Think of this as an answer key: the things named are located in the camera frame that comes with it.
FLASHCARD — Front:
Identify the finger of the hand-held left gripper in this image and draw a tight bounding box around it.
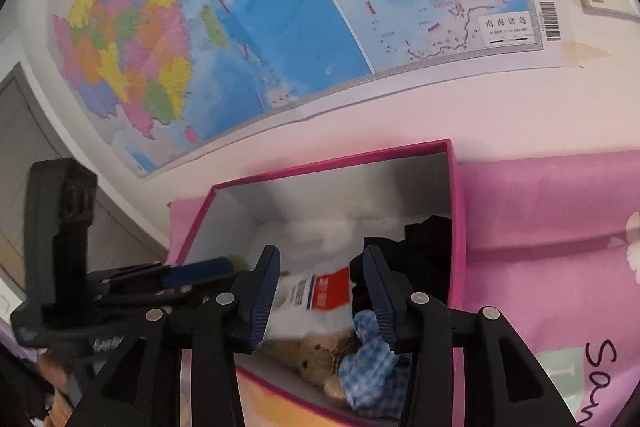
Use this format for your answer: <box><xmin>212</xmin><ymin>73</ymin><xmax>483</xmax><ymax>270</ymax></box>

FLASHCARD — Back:
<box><xmin>85</xmin><ymin>257</ymin><xmax>235</xmax><ymax>295</ymax></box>
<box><xmin>100</xmin><ymin>274</ymin><xmax>246</xmax><ymax>309</ymax></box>

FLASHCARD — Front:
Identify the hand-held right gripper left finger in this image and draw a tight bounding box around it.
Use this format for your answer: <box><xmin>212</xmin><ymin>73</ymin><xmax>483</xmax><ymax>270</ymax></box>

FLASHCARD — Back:
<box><xmin>60</xmin><ymin>245</ymin><xmax>282</xmax><ymax>427</ymax></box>

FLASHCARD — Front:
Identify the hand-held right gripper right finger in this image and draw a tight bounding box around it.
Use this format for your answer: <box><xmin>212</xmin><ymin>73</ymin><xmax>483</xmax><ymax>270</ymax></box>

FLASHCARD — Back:
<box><xmin>362</xmin><ymin>244</ymin><xmax>566</xmax><ymax>427</ymax></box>

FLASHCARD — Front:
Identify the white packet with red label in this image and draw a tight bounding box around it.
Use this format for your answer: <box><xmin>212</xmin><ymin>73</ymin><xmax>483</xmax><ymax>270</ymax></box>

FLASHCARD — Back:
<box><xmin>265</xmin><ymin>269</ymin><xmax>368</xmax><ymax>340</ymax></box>

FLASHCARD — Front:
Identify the blue checked cloth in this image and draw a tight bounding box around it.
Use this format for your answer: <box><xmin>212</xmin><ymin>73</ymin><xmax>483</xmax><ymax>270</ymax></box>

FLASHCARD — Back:
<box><xmin>340</xmin><ymin>309</ymin><xmax>416</xmax><ymax>410</ymax></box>

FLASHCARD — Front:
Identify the black cloth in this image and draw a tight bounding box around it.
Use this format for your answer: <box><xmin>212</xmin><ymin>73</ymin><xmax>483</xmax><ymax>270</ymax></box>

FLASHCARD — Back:
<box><xmin>349</xmin><ymin>215</ymin><xmax>453</xmax><ymax>313</ymax></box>

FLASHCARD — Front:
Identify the brown teddy bear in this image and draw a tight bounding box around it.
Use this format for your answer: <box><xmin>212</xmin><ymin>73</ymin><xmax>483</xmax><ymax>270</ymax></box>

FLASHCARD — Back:
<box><xmin>270</xmin><ymin>332</ymin><xmax>361</xmax><ymax>400</ymax></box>

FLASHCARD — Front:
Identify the pink storage box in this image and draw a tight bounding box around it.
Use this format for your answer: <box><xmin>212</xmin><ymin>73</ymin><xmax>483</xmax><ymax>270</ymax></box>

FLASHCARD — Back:
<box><xmin>167</xmin><ymin>138</ymin><xmax>468</xmax><ymax>427</ymax></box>

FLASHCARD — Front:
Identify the person's left hand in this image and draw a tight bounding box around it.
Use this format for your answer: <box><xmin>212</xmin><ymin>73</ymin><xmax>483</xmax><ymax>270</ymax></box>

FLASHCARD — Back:
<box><xmin>39</xmin><ymin>351</ymin><xmax>72</xmax><ymax>427</ymax></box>

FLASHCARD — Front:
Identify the purple cloth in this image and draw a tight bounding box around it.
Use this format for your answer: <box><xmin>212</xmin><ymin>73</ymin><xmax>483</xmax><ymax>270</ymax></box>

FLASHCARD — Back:
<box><xmin>0</xmin><ymin>322</ymin><xmax>36</xmax><ymax>358</ymax></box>

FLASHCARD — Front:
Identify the grey door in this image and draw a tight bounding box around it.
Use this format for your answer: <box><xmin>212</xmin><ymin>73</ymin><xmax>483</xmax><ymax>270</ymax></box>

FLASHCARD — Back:
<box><xmin>0</xmin><ymin>62</ymin><xmax>168</xmax><ymax>303</ymax></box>

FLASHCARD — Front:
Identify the pink printed bedsheet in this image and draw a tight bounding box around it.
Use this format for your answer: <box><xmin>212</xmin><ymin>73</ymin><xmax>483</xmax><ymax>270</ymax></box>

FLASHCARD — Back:
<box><xmin>167</xmin><ymin>151</ymin><xmax>640</xmax><ymax>427</ymax></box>

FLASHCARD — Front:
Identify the beige tape piece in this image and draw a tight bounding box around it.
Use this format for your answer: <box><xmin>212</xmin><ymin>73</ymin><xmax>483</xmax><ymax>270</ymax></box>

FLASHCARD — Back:
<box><xmin>560</xmin><ymin>41</ymin><xmax>612</xmax><ymax>68</ymax></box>

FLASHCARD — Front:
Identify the colourful wall map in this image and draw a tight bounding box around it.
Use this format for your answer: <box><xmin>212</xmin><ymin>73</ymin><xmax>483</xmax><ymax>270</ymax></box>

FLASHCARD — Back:
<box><xmin>47</xmin><ymin>0</ymin><xmax>563</xmax><ymax>180</ymax></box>

